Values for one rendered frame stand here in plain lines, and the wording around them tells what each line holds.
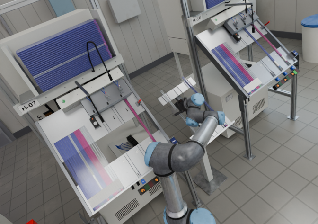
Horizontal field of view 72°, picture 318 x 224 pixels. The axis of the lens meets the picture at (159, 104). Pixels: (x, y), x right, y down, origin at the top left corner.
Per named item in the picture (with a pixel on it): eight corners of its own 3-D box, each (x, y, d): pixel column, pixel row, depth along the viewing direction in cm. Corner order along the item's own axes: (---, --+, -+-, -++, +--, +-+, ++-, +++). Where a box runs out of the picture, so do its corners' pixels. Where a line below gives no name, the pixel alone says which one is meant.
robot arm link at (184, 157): (194, 158, 84) (225, 105, 122) (168, 154, 89) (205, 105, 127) (198, 182, 88) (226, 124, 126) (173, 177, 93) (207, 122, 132)
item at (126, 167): (173, 151, 159) (174, 150, 156) (92, 212, 138) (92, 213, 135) (158, 130, 163) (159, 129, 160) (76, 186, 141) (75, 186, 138)
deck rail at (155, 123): (176, 151, 162) (178, 150, 156) (174, 153, 162) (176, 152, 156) (123, 77, 176) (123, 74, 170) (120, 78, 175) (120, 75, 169)
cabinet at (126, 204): (177, 184, 219) (158, 140, 187) (116, 234, 196) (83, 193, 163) (145, 152, 270) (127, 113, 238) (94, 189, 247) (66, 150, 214)
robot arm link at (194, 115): (201, 125, 122) (203, 106, 125) (182, 123, 127) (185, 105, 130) (205, 128, 128) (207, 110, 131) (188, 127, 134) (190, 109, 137)
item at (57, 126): (144, 112, 168) (145, 110, 164) (63, 163, 147) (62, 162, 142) (120, 78, 175) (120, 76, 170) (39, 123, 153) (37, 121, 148)
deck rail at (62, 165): (93, 213, 140) (92, 215, 134) (91, 216, 139) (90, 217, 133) (39, 123, 153) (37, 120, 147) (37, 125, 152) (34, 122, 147)
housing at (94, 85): (123, 83, 175) (124, 75, 162) (66, 115, 159) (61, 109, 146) (118, 76, 177) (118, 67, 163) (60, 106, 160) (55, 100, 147)
